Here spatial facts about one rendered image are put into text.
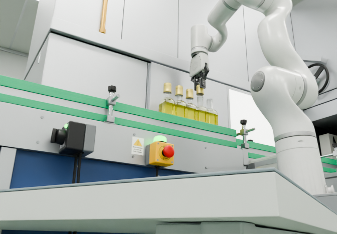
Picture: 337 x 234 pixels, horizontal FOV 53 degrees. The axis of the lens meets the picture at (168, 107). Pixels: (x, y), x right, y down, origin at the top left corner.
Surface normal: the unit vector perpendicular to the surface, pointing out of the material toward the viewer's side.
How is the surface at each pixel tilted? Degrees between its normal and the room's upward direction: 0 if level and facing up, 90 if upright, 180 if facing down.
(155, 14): 90
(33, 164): 90
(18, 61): 90
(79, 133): 90
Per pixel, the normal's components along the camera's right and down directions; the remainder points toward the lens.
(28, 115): 0.53, -0.30
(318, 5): -0.85, -0.21
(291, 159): -0.62, -0.29
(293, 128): -0.32, -0.37
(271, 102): -0.63, 0.38
